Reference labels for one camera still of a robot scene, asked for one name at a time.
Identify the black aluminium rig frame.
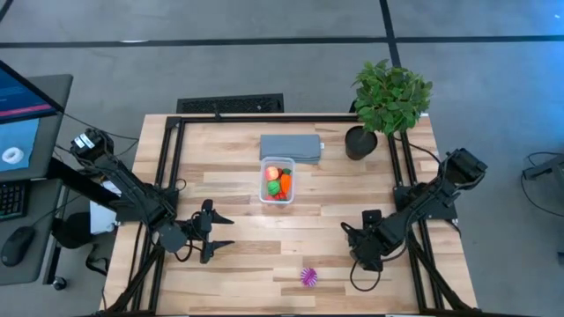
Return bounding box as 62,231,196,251
100,114,481,317

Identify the black floor grate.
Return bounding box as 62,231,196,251
175,92,286,114

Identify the white box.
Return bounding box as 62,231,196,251
90,184,121,234

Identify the grey folded cloth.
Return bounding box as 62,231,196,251
258,133,323,166

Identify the large computer monitor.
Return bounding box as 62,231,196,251
0,59,74,184

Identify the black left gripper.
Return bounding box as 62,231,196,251
191,198,236,265

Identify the grey computer desk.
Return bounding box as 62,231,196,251
0,178,65,287

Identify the orange toy carrot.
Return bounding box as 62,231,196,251
279,168,293,195

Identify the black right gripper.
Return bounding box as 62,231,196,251
347,210,389,272

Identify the black keyboard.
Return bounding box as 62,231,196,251
0,180,28,221

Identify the green leafy tree plant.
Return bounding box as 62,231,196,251
352,59,434,136

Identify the black computer mouse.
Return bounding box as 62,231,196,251
0,226,35,268

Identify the black plant pot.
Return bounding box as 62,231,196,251
345,125,379,161

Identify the clear plastic tupperware container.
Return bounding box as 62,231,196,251
258,157,296,205

